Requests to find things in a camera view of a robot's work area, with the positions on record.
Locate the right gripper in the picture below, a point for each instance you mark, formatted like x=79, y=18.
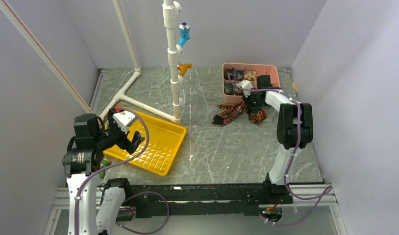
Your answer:
x=251, y=108

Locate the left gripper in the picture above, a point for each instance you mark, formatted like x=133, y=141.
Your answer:
x=124, y=143

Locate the multicolour patterned necktie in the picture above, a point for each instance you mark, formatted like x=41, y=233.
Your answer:
x=233, y=111

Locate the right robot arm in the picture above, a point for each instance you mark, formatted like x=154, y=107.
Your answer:
x=294, y=127

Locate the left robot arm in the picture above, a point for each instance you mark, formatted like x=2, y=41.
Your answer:
x=82, y=167

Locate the gold floral rolled tie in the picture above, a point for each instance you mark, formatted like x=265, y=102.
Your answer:
x=250, y=75

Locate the yellow plastic tray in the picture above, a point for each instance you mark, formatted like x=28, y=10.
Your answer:
x=165, y=140

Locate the blue dotted rolled tie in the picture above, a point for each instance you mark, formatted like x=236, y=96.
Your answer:
x=228, y=89

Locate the pink divided organizer box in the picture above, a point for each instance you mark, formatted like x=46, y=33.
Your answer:
x=266, y=77

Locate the green plastic faucet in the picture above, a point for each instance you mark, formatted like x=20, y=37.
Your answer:
x=105, y=162

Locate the dark rolled tie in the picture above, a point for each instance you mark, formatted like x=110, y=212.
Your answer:
x=229, y=74

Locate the orange plastic faucet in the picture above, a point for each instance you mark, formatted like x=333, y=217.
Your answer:
x=182, y=68

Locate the blue plastic faucet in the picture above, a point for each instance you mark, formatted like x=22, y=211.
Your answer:
x=184, y=30

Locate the white pipe with red stripe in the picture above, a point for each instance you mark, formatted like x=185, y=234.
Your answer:
x=28, y=35

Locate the white PVC pipe stand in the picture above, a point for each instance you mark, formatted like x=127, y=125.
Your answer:
x=171, y=9

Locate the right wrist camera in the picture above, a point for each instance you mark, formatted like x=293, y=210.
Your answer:
x=246, y=86

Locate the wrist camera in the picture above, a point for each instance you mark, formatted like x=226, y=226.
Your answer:
x=246, y=86
x=124, y=120

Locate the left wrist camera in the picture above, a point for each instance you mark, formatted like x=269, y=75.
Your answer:
x=124, y=120

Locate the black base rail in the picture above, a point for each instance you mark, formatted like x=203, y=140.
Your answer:
x=248, y=199

